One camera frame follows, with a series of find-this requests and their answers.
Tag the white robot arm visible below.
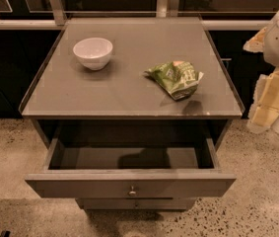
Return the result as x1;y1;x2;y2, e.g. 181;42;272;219
244;11;279;133

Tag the grey top drawer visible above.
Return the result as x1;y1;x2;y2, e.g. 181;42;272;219
25;119;238;199

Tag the grey drawer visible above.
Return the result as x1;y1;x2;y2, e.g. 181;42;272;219
76;197;195;210
25;119;238;199

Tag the metal top drawer knob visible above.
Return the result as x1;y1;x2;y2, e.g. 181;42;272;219
128;186;137;197

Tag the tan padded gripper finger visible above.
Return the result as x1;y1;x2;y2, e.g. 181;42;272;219
244;27;266;53

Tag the white ceramic bowl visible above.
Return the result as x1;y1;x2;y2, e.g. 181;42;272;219
73;38;113;70

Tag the grey bottom drawer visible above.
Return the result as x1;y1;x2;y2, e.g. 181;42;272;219
76;197;195;210

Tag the metal window railing frame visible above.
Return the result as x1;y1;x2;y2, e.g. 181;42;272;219
0;0;279;31

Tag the green crumpled snack bag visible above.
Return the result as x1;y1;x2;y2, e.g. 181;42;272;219
145;61;204;101

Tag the grey drawer cabinet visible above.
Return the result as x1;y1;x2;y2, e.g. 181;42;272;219
18;16;245;211

